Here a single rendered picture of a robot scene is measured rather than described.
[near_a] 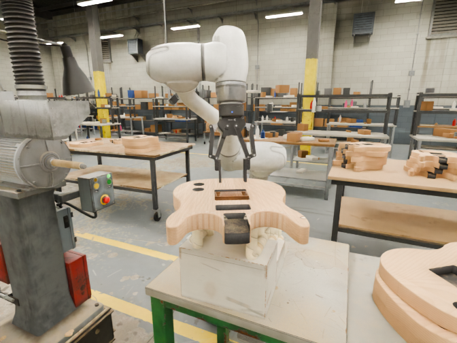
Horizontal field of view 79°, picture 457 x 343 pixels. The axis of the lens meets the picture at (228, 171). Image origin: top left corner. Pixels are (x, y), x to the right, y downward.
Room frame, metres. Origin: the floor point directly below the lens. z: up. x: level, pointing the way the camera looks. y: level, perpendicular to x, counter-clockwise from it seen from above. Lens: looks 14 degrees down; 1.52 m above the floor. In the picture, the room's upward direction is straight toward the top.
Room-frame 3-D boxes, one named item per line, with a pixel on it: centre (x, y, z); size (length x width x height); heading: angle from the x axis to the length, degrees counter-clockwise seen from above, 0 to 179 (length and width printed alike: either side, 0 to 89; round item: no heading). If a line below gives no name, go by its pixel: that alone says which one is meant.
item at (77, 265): (1.52, 1.01, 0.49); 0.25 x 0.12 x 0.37; 66
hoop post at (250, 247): (0.69, -0.06, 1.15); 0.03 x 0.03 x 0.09
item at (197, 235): (0.75, 0.09, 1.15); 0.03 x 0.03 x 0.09
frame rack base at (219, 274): (0.76, 0.00, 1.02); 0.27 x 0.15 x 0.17; 70
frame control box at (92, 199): (1.53, 0.84, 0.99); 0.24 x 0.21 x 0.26; 66
